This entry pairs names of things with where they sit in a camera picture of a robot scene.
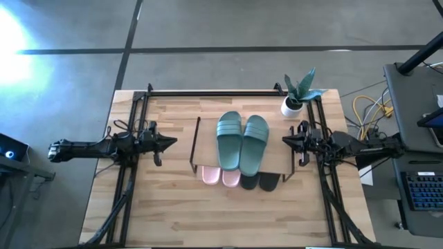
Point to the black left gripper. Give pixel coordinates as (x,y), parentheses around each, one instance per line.
(150,143)

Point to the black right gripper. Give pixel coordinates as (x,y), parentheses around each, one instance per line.
(313,143)

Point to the wooden shelf with black legs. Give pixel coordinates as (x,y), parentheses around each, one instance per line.
(206,148)

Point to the green rubber slide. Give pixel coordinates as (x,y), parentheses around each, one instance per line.
(229,145)
(254,148)

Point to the black rubber slide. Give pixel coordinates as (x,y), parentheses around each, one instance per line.
(249,181)
(270,182)

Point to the pink rubber slide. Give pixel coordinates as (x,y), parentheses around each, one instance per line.
(211,176)
(231,179)

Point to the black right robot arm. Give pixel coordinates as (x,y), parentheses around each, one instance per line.
(363,147)

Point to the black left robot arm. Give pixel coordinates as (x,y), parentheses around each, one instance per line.
(83,150)

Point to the snake plant in white pot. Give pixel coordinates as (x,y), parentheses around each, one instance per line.
(290,109)

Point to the black desk support bar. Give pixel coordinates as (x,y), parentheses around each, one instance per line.
(372,160)

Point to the white box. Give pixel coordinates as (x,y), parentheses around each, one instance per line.
(366,178)

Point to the grey desk surface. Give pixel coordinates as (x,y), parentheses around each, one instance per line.
(408,103)

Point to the grey metal stand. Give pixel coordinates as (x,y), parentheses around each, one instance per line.
(31,170)

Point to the backlit computer keyboard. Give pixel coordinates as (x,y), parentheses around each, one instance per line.
(425,190)

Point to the black tablet with blue screen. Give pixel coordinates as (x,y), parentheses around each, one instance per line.
(434,121)

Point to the black box with blue light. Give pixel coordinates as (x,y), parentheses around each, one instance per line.
(17,145)

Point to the black pole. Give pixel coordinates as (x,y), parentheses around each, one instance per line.
(418,55)

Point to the grey keyboard tray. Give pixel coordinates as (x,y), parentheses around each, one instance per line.
(422,224)

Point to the black aluminium table frame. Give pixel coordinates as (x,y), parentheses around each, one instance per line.
(207,93)

